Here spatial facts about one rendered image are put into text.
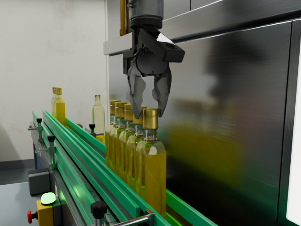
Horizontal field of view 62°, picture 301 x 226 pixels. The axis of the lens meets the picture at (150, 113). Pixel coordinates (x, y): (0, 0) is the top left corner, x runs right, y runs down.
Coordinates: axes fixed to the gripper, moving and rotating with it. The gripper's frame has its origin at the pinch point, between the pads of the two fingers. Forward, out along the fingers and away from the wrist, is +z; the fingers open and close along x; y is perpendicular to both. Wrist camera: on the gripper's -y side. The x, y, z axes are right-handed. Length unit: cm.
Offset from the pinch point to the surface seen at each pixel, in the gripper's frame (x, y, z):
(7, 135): 37, 328, 68
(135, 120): 1.3, 5.3, 2.5
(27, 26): 6, 321, -73
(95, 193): 6.5, 23.5, 27.3
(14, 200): 29, 59, 40
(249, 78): -12.4, -15.9, -7.7
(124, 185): 3.7, 6.4, 18.8
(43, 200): 20, 34, 31
